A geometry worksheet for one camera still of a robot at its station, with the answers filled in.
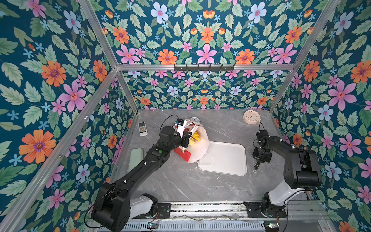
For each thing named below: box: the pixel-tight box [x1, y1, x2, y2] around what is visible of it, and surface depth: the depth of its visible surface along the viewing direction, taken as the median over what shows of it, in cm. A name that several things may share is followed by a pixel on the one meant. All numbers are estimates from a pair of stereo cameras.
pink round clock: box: [242, 109, 262, 125], surface depth 113 cm
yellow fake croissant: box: [192, 131, 201, 142], surface depth 93 cm
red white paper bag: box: [173, 118, 210, 164], surface depth 88 cm
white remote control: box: [137, 121, 149, 137], surface depth 107 cm
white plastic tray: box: [198, 141, 247, 176], surface depth 94 cm
